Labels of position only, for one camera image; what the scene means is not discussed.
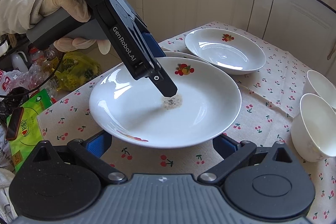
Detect white bowl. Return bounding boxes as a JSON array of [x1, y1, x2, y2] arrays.
[[302, 70, 336, 110], [290, 93, 335, 162]]

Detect cherry print tablecloth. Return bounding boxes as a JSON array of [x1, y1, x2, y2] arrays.
[[38, 35, 335, 223]]

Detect white sleeve left forearm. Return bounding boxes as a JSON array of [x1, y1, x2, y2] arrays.
[[1, 0, 44, 35]]

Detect large white plate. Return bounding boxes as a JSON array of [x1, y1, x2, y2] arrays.
[[164, 51, 208, 64]]

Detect white deep plate back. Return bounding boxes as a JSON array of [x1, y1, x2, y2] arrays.
[[185, 28, 266, 75]]

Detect white kitchen cabinets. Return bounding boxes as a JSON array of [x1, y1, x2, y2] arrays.
[[127, 0, 335, 78]]

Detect green snack bag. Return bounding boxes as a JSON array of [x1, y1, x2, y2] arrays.
[[6, 89, 52, 172]]

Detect yellow plastic bag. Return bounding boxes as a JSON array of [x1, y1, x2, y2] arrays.
[[55, 51, 101, 92]]

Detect left gloved hand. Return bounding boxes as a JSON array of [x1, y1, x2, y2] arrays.
[[39, 0, 111, 55]]

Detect white plate with stain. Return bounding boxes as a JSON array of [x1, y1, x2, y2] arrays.
[[89, 57, 242, 149]]

